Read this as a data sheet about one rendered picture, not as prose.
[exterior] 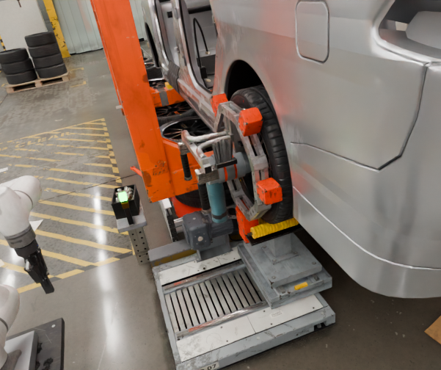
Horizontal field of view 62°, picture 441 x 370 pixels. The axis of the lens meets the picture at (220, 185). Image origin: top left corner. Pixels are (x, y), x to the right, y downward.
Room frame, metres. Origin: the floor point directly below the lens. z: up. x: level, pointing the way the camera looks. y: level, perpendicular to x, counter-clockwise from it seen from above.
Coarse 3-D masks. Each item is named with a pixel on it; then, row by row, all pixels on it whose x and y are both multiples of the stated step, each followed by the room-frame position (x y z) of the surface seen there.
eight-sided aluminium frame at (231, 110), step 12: (228, 108) 1.57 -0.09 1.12; (240, 108) 1.55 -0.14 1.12; (216, 120) 1.75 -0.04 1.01; (216, 132) 1.79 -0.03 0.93; (240, 132) 1.42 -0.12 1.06; (252, 156) 1.32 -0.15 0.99; (264, 156) 1.33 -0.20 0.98; (252, 168) 1.31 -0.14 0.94; (264, 168) 1.31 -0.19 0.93; (252, 180) 1.33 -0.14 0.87; (240, 192) 1.67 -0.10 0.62; (240, 204) 1.56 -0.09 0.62; (252, 204) 1.54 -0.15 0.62; (264, 204) 1.30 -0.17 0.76; (252, 216) 1.38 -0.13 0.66
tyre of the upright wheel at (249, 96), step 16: (240, 96) 1.62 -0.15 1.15; (256, 96) 1.52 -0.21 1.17; (272, 112) 1.42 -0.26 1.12; (272, 128) 1.35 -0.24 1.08; (272, 144) 1.32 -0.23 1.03; (272, 160) 1.32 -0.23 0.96; (288, 176) 1.27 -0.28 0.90; (288, 192) 1.27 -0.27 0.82; (272, 208) 1.36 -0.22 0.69; (288, 208) 1.29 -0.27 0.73
